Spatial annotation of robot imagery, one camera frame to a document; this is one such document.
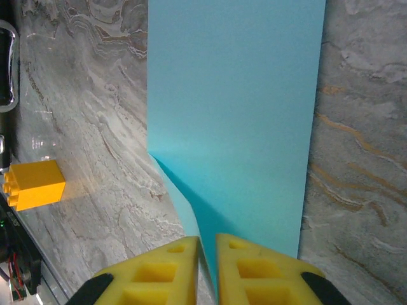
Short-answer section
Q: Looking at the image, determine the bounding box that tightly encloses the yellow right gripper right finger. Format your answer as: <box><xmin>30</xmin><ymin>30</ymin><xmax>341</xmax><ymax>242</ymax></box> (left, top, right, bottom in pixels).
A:
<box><xmin>215</xmin><ymin>233</ymin><xmax>354</xmax><ymax>305</ymax></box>

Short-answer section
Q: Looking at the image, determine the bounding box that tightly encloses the light blue paper sheet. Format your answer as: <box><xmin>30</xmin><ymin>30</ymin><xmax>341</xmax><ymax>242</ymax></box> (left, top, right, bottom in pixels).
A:
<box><xmin>146</xmin><ymin>0</ymin><xmax>327</xmax><ymax>305</ymax></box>

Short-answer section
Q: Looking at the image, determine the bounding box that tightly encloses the thin red wire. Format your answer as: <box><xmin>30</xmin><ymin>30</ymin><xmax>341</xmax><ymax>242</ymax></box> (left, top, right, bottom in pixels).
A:
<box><xmin>6</xmin><ymin>252</ymin><xmax>26</xmax><ymax>301</ymax></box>

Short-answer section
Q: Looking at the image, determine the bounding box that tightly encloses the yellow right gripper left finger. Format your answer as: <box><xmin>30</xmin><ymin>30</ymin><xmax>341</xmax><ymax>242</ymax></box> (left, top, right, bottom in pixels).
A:
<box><xmin>65</xmin><ymin>235</ymin><xmax>201</xmax><ymax>305</ymax></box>

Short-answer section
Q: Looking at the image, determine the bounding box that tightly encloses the black flat case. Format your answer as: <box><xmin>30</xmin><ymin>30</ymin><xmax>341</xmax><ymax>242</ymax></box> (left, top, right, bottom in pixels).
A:
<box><xmin>0</xmin><ymin>17</ymin><xmax>20</xmax><ymax>174</ymax></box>

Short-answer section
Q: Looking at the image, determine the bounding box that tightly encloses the orange-yellow toy brick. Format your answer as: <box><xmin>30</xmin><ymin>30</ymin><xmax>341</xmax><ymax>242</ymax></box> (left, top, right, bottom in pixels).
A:
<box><xmin>1</xmin><ymin>159</ymin><xmax>67</xmax><ymax>212</ymax></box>

